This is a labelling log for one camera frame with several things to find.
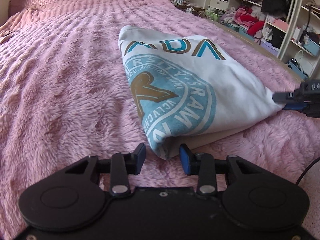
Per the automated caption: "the white open wardrobe shelving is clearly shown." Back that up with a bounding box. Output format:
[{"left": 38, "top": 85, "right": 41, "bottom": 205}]
[{"left": 206, "top": 0, "right": 319, "bottom": 78}]

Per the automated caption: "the red clothing on shelf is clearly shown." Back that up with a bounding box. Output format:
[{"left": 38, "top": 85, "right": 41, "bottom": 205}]
[{"left": 239, "top": 15, "right": 265, "bottom": 36}]

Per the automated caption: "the blue storage bin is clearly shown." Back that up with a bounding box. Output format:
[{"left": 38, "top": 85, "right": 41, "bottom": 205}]
[{"left": 287, "top": 58, "right": 309, "bottom": 80}]

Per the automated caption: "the green storage basket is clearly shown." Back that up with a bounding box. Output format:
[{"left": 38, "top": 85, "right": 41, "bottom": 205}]
[{"left": 204, "top": 7, "right": 225, "bottom": 22}]

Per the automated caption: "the white printed t-shirt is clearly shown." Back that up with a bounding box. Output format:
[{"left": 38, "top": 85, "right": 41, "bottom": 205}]
[{"left": 118, "top": 25, "right": 283, "bottom": 160}]

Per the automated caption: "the black cable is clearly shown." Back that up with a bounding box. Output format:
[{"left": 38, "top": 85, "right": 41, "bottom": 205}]
[{"left": 294, "top": 155, "right": 320, "bottom": 186}]

